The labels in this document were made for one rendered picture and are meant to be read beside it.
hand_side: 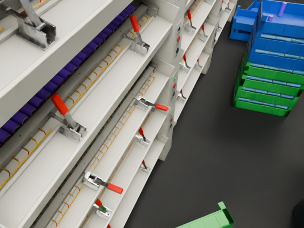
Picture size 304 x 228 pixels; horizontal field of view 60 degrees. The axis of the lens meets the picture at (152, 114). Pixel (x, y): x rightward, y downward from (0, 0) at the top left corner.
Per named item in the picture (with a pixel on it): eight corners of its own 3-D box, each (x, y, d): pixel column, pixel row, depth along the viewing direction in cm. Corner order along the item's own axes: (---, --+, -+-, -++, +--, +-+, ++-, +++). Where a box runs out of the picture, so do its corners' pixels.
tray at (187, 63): (211, 32, 147) (223, 11, 136) (172, 105, 111) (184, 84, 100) (179, 15, 148) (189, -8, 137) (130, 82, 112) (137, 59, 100)
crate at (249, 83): (296, 72, 146) (302, 60, 140) (299, 97, 134) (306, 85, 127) (241, 63, 152) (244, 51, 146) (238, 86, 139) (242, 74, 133)
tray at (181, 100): (206, 60, 162) (216, 43, 150) (169, 132, 125) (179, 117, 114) (177, 44, 162) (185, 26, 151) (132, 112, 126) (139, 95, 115)
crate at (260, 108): (285, 92, 158) (290, 83, 152) (287, 117, 146) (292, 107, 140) (234, 83, 164) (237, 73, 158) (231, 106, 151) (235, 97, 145)
